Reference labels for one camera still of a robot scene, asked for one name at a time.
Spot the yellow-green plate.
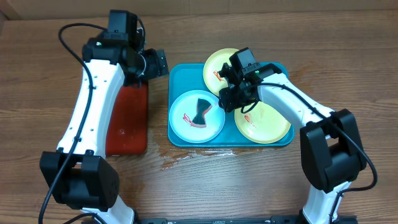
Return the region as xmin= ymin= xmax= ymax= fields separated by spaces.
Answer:
xmin=203 ymin=48 xmax=238 ymax=96
xmin=234 ymin=102 xmax=292 ymax=144

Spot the teal plastic tray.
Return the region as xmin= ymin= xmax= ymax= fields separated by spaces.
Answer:
xmin=167 ymin=63 xmax=295 ymax=148

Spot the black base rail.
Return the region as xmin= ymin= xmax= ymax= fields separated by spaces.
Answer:
xmin=75 ymin=215 xmax=358 ymax=224

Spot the light blue plate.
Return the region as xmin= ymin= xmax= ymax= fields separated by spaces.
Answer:
xmin=169 ymin=90 xmax=226 ymax=143

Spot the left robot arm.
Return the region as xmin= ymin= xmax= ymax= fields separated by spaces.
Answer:
xmin=39 ymin=9 xmax=169 ymax=223

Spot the black tray with red liquid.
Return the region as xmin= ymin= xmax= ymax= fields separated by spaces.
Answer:
xmin=106 ymin=83 xmax=149 ymax=156

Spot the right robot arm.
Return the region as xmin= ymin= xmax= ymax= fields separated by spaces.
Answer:
xmin=218 ymin=48 xmax=367 ymax=223

